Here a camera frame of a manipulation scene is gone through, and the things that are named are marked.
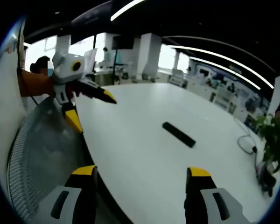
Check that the dark wall monitor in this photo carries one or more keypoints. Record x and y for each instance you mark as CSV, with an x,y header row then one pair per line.
x,y
122,42

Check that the grey mesh office chair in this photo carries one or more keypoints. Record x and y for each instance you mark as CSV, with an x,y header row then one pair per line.
x,y
43,158

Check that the green potted plant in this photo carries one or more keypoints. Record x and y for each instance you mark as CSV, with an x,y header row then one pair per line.
x,y
274,142

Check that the black plug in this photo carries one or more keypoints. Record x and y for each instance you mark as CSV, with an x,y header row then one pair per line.
x,y
254,149

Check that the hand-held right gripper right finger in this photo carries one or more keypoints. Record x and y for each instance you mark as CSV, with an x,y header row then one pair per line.
x,y
200,186

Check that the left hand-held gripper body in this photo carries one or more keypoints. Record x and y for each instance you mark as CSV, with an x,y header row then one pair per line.
x,y
66,70

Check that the black remote control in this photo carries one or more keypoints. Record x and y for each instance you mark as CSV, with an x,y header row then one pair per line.
x,y
179,134

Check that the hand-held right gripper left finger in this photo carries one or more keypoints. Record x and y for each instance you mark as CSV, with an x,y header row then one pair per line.
x,y
82,186

